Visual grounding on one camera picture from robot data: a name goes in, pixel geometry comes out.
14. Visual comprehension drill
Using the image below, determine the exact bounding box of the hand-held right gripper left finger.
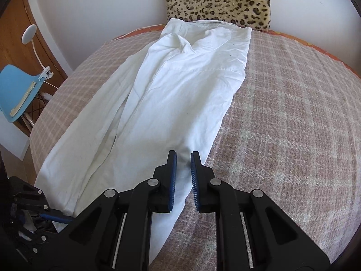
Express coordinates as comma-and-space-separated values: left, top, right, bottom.
47, 150, 178, 271

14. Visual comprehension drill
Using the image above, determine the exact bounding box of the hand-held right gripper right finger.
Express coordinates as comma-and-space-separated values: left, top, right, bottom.
191, 152, 331, 271

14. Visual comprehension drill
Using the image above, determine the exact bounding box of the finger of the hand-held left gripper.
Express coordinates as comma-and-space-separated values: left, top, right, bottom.
17, 231, 60, 261
10, 176, 74, 223

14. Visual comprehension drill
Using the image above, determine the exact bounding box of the white shirt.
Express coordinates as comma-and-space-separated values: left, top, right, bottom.
35, 18, 253, 266

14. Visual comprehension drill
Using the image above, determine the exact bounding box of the pink plaid blanket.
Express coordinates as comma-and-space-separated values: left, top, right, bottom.
28, 28, 361, 266

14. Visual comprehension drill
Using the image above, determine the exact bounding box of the beige cloth on chair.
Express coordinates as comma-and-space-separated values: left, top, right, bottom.
9, 81, 37, 117

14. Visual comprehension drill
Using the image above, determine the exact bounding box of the blue chair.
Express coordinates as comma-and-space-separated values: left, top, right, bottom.
0, 64, 55, 136

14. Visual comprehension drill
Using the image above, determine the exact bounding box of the leopard print pillow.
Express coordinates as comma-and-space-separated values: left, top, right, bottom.
163, 0, 272, 32

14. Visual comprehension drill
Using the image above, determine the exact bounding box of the orange floral bed sheet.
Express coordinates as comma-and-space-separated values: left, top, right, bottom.
111, 24, 361, 78

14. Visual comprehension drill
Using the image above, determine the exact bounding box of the white clip lamp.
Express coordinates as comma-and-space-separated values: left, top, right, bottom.
23, 25, 54, 81

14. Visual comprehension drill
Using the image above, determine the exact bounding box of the white power cable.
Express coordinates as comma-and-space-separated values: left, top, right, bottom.
36, 78, 57, 101

